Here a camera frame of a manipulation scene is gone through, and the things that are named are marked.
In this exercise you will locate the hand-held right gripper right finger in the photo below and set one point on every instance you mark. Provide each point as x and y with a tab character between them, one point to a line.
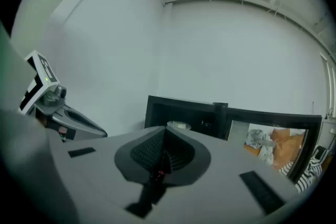
223	165

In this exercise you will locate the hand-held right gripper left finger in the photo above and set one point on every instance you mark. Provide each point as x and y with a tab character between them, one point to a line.
99	165

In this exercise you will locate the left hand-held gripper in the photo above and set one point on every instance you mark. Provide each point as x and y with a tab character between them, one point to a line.
39	86

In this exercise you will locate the pale cream rectangular block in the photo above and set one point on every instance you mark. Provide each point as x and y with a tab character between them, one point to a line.
181	125

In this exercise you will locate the white plate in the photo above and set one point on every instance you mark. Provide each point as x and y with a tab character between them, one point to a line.
170	123

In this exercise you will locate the black glass door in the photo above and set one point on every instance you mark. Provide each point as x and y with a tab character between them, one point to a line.
262	116

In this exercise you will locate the orange pillow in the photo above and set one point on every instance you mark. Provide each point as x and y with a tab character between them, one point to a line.
252	150
288	141

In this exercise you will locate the gray crumpled cloth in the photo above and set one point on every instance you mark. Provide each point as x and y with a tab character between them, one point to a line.
256	139

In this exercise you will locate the black white striped cloth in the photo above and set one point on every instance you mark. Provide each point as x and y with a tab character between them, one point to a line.
312	170

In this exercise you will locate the white window frame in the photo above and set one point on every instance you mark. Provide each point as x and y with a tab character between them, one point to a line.
328	81

